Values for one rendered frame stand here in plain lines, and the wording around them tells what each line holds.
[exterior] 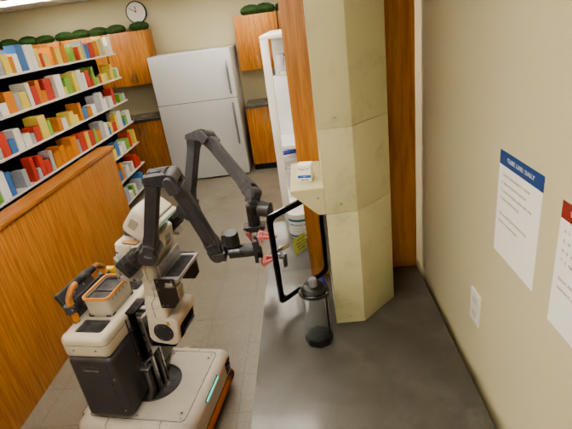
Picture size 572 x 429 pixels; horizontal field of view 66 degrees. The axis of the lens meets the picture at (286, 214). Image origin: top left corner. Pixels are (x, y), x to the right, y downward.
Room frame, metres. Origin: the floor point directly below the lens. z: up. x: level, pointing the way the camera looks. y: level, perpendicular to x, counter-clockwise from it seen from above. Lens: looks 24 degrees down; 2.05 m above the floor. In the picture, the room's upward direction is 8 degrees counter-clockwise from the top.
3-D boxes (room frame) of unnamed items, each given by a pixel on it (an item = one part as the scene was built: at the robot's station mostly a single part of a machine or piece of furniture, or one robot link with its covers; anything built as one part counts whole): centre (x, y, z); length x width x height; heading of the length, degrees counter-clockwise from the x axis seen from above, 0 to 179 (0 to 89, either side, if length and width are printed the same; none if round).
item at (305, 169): (1.52, -0.09, 1.54); 0.05 x 0.05 x 0.06; 74
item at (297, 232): (1.61, -0.04, 1.19); 0.30 x 0.01 x 0.40; 132
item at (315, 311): (1.33, -0.06, 1.06); 0.11 x 0.11 x 0.21
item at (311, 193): (1.57, -0.09, 1.46); 0.32 x 0.12 x 0.10; 176
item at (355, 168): (1.56, -0.28, 1.33); 0.32 x 0.25 x 0.77; 176
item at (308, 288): (1.33, -0.06, 1.18); 0.09 x 0.09 x 0.07
